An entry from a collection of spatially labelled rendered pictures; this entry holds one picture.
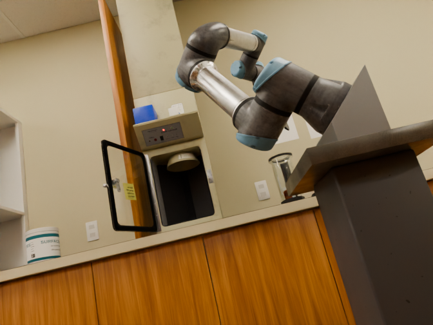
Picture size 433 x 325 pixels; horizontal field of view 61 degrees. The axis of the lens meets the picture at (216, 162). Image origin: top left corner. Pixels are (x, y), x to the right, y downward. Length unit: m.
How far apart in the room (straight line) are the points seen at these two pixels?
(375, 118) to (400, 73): 1.75
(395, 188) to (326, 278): 0.67
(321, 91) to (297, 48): 1.65
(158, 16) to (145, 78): 0.40
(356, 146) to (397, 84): 1.82
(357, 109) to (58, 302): 1.27
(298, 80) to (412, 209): 0.42
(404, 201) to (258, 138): 0.41
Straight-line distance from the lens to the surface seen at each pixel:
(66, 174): 2.51
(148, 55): 2.15
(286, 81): 1.02
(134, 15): 2.33
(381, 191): 0.91
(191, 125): 1.84
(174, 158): 1.89
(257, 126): 1.05
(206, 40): 1.34
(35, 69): 2.93
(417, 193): 0.95
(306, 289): 1.50
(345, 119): 0.95
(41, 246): 1.72
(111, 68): 2.06
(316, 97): 1.01
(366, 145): 0.87
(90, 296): 1.59
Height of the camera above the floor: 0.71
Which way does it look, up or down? 17 degrees up
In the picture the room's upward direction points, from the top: 13 degrees counter-clockwise
